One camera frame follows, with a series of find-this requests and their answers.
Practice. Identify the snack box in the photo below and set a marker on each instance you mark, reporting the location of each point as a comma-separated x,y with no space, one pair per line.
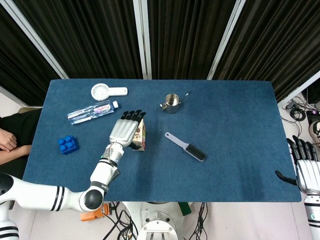
142,138

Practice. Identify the seated person in black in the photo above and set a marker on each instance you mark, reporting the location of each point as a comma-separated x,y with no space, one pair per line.
15,125

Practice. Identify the clear plastic water bottle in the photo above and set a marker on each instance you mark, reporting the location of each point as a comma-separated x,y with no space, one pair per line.
87,112

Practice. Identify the stainless steel cup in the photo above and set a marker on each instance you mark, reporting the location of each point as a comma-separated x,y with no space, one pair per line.
172,106

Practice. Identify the grey brush with black bristles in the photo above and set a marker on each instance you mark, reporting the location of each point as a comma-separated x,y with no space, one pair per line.
192,150

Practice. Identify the dark green flat object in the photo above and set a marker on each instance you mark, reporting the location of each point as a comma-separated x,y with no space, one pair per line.
185,209

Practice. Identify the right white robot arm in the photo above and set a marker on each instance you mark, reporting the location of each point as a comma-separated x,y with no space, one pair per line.
313,215

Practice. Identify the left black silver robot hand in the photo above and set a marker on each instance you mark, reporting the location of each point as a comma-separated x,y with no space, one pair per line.
123,131

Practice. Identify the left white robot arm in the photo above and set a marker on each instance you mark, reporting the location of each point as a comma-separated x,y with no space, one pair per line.
102,172

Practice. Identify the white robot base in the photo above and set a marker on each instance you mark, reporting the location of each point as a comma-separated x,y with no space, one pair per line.
157,222

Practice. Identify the white and black shoe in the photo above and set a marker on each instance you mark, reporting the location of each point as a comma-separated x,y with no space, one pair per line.
315,130

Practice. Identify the black pleated curtain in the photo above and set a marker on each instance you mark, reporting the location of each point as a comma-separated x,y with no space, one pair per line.
82,37
187,37
20,65
275,42

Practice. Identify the blue toy building block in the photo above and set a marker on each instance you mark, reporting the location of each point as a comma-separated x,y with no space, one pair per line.
68,145

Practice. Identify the blue felt table cloth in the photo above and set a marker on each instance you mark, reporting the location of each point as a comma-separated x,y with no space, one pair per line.
225,150

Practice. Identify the white aluminium frame post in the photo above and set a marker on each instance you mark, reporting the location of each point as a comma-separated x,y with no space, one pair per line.
225,42
300,88
143,37
37,42

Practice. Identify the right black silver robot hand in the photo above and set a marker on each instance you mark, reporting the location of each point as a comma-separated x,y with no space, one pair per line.
310,175

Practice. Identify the white handheld fan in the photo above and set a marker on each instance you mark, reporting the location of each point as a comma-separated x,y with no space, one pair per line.
100,91

